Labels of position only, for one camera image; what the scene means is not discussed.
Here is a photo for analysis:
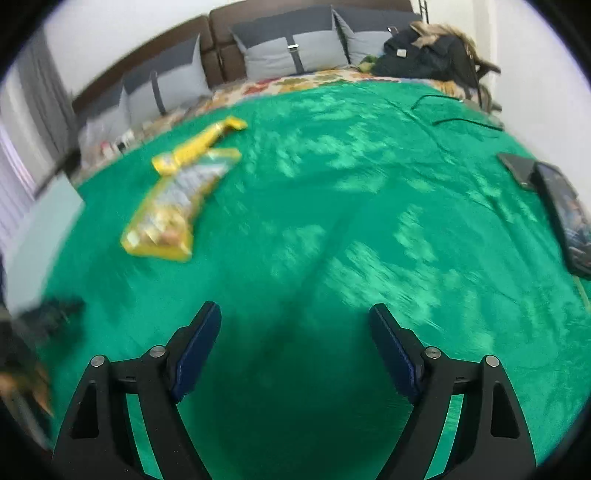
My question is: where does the yellow-edged clear zip bag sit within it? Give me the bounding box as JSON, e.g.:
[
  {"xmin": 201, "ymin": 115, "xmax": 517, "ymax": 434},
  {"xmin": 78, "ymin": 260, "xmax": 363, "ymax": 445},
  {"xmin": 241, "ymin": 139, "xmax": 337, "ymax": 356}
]
[{"xmin": 121, "ymin": 148, "xmax": 243, "ymax": 263}]

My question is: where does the black jacket with fur trim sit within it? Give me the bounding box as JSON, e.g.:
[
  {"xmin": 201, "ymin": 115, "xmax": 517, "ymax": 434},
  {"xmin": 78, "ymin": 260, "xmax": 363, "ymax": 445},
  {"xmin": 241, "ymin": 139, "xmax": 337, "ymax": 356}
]
[{"xmin": 372, "ymin": 21, "xmax": 481, "ymax": 87}]

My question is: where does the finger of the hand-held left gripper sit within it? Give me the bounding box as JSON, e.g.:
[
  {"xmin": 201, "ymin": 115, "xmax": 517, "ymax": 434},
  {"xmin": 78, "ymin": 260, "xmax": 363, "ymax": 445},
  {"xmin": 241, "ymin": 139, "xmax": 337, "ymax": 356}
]
[{"xmin": 14, "ymin": 298, "xmax": 87, "ymax": 341}]

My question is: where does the sheer white curtain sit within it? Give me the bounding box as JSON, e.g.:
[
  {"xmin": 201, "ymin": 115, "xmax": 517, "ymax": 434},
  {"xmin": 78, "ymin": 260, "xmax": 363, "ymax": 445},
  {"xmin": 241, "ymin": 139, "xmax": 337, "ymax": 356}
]
[{"xmin": 0, "ymin": 124, "xmax": 38, "ymax": 252}]

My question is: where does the black smartphone with lit screen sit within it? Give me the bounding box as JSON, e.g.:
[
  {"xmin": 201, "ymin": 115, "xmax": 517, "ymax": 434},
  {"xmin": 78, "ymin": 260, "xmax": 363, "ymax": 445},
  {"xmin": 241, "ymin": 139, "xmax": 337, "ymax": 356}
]
[{"xmin": 533, "ymin": 161, "xmax": 591, "ymax": 276}]

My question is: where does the grey curtain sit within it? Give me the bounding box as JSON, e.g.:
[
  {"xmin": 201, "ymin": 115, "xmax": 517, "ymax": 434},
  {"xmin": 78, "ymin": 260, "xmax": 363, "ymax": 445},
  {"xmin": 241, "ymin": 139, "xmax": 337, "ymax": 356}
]
[{"xmin": 14, "ymin": 41, "xmax": 80, "ymax": 154}]

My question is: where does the white storage box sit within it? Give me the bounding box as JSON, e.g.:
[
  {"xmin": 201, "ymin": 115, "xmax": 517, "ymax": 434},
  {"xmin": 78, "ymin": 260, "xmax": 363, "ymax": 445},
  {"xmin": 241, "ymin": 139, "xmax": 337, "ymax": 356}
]
[{"xmin": 0, "ymin": 178, "xmax": 86, "ymax": 315}]

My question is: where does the slim yellow snack packet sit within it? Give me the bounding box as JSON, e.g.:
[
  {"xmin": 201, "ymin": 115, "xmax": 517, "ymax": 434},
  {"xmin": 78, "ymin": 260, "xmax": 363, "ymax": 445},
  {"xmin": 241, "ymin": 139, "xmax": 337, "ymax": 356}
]
[{"xmin": 152, "ymin": 116, "xmax": 249, "ymax": 175}]

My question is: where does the grey two-tone pillow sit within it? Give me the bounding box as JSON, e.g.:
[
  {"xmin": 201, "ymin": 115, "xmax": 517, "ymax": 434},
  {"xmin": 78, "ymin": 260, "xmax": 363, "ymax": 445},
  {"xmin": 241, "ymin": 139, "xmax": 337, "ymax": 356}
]
[
  {"xmin": 76, "ymin": 88, "xmax": 133, "ymax": 154},
  {"xmin": 230, "ymin": 4, "xmax": 350, "ymax": 80},
  {"xmin": 332, "ymin": 7, "xmax": 423, "ymax": 66},
  {"xmin": 122, "ymin": 34, "xmax": 214, "ymax": 124}
]

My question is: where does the black cable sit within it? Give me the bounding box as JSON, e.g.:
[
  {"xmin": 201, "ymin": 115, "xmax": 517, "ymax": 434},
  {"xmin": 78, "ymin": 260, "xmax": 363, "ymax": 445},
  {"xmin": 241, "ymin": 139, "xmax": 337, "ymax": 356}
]
[
  {"xmin": 412, "ymin": 94, "xmax": 468, "ymax": 110},
  {"xmin": 433, "ymin": 118, "xmax": 505, "ymax": 133}
]

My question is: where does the green patterned bedspread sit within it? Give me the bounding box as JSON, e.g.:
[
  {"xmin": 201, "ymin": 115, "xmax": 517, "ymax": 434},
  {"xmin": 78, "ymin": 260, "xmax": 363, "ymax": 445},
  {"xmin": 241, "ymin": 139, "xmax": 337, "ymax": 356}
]
[{"xmin": 34, "ymin": 76, "xmax": 591, "ymax": 480}]

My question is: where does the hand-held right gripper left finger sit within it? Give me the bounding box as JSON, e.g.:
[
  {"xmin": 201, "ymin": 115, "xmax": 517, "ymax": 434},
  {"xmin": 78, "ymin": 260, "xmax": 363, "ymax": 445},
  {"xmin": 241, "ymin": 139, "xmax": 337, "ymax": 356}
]
[{"xmin": 52, "ymin": 301, "xmax": 222, "ymax": 480}]

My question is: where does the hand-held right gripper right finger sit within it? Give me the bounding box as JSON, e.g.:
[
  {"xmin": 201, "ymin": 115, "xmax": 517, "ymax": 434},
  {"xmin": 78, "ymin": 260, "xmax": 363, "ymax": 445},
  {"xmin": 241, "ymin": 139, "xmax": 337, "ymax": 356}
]
[{"xmin": 368, "ymin": 302, "xmax": 539, "ymax": 480}]

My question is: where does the dark grey phone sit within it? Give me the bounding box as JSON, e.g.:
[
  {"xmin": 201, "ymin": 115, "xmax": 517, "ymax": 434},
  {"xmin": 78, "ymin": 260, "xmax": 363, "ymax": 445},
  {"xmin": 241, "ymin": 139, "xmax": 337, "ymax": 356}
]
[{"xmin": 498, "ymin": 153, "xmax": 539, "ymax": 191}]

